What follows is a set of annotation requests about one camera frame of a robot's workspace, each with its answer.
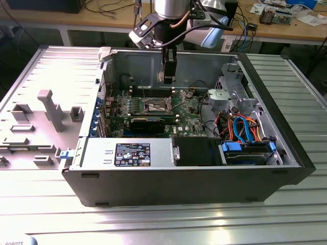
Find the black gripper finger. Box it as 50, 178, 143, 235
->
164, 59, 177, 84

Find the metal socket cover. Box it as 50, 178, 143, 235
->
165, 89, 190, 112

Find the CPU socket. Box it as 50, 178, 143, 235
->
144, 97, 172, 113

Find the black round fan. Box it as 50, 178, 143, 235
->
119, 73, 135, 89

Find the green motherboard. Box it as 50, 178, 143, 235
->
103, 88, 214, 138

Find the grey metal drive cage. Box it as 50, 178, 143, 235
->
206, 63, 259, 116

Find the black graphics card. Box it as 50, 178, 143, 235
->
109, 113, 179, 134

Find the white plastic case clip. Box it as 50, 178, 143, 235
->
98, 46, 113, 62

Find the wooden workbench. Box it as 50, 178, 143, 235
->
0, 0, 327, 48

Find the black disk bay box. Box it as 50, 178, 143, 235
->
171, 136, 223, 167

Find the small white paper sheet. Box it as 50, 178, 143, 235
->
249, 3, 264, 14

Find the metal heat sink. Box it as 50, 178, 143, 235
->
259, 7, 276, 26

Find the silver power supply unit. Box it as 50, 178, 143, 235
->
76, 137, 177, 169

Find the hard disk in blue carrier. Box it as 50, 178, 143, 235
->
219, 140, 278, 166

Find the black PC case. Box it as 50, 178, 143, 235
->
61, 45, 316, 208

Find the grey metal drive unit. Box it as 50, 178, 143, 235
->
273, 9, 294, 26

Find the grey parts rack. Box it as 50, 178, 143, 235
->
0, 89, 85, 171

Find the black equipment case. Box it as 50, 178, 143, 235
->
5, 0, 83, 14

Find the blue cardboard box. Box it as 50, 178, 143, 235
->
285, 0, 319, 10

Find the brown curved cable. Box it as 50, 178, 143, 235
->
170, 12, 190, 29

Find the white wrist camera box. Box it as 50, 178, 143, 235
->
128, 14, 164, 50

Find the black camera cable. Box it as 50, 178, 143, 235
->
150, 21, 235, 49

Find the grey USB cable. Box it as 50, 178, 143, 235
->
132, 0, 141, 29

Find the blue background cable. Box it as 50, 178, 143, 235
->
242, 20, 250, 48

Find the orange wire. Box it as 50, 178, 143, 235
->
226, 116, 235, 141
249, 118, 264, 142

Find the blue wire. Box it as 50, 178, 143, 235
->
232, 114, 254, 143

